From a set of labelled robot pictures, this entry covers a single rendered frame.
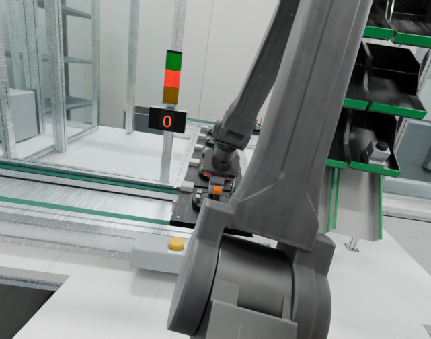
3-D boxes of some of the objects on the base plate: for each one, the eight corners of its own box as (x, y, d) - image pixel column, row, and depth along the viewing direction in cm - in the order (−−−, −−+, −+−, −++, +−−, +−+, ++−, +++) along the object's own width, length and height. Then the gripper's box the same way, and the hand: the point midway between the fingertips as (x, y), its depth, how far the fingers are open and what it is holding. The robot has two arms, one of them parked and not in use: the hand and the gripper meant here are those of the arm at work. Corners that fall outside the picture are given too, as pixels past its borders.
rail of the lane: (264, 279, 76) (273, 247, 72) (-58, 234, 73) (-67, 198, 69) (261, 266, 81) (269, 235, 77) (-40, 222, 78) (-47, 189, 74)
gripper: (204, 160, 70) (200, 183, 83) (242, 167, 70) (232, 189, 84) (207, 138, 73) (203, 165, 86) (244, 144, 73) (234, 170, 87)
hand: (217, 175), depth 84 cm, fingers closed on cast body, 4 cm apart
